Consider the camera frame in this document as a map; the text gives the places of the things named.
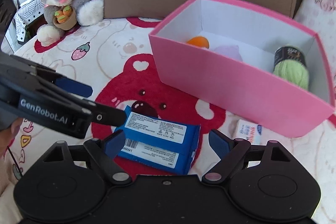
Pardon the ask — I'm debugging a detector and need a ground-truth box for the purple plush toy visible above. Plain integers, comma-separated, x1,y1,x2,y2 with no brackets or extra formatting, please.
214,45,243,61

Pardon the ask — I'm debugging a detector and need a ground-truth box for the orange egg-shaped sponge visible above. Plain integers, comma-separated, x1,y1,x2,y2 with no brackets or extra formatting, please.
186,36,210,49

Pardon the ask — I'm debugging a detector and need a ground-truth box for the blue wet wipes pack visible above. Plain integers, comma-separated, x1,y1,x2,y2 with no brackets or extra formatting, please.
118,106,201,175

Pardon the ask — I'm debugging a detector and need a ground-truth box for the black cable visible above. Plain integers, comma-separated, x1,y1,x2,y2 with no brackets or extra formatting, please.
7,147,23,178

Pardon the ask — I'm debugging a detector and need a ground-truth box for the person's left hand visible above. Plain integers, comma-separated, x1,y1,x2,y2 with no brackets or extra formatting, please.
0,118,23,156

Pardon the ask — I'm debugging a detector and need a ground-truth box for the small white tissue pack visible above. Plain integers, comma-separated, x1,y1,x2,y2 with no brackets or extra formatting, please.
234,119,263,145

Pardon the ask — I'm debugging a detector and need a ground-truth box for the green yarn ball black label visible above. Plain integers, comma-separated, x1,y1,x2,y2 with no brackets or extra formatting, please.
273,46,309,90

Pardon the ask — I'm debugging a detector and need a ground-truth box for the pink storage box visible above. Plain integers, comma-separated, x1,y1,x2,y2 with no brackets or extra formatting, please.
149,0,335,138

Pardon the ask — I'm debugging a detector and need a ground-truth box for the cartoon bear bed blanket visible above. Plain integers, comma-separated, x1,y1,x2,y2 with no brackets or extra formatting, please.
0,15,336,224

